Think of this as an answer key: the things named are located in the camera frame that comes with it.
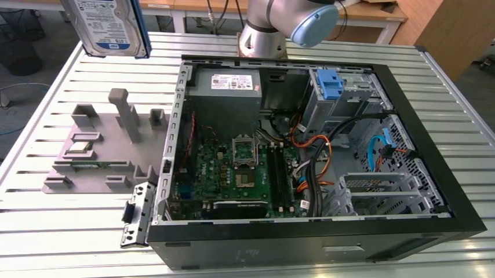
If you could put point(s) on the hard disk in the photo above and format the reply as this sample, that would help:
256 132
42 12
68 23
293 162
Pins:
104 26

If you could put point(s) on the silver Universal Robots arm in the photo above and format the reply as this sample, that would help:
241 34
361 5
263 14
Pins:
263 34

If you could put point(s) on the metal disk bay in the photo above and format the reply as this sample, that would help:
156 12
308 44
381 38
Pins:
387 194

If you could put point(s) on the grey power supply unit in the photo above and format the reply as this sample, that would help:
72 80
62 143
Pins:
224 110

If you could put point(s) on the CPU socket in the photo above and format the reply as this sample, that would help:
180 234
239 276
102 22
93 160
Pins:
245 179

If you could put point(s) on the black RAM slot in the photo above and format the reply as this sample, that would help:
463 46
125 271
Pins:
285 176
275 176
279 176
289 176

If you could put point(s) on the green motherboard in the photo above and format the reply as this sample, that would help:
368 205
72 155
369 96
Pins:
208 173

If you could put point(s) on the black graphics card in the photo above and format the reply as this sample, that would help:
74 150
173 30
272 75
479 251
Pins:
239 209

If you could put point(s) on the metal optical drive cage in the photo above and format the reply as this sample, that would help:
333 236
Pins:
348 110

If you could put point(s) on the blue drive bay latch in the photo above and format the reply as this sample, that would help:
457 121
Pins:
329 84

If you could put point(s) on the grey parts rack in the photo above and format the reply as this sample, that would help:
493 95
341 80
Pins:
116 173

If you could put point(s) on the black open PC case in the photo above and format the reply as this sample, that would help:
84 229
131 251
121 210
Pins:
271 246

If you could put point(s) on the silver CPU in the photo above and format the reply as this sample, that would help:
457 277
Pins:
80 146

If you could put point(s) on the wooden cabinet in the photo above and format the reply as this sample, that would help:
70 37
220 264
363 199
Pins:
456 29

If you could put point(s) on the black chair base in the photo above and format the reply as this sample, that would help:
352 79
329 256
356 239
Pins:
483 62

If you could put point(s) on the black bin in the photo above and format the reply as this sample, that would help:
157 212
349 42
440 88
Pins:
18 43

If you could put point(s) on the metal expansion card bracket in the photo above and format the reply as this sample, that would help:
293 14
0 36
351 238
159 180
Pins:
139 214

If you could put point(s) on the wooden desk white frame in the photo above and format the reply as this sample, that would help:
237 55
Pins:
173 4
371 11

